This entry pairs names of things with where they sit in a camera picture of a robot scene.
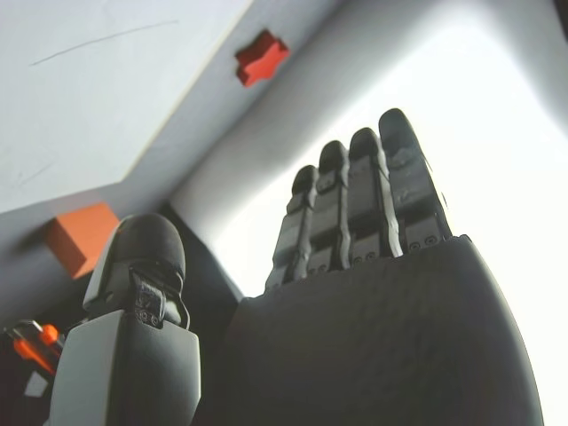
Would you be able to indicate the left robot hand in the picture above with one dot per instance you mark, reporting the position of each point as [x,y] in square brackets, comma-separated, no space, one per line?
[377,337]

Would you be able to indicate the orange black utility knife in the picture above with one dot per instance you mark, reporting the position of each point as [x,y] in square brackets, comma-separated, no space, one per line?
[33,352]

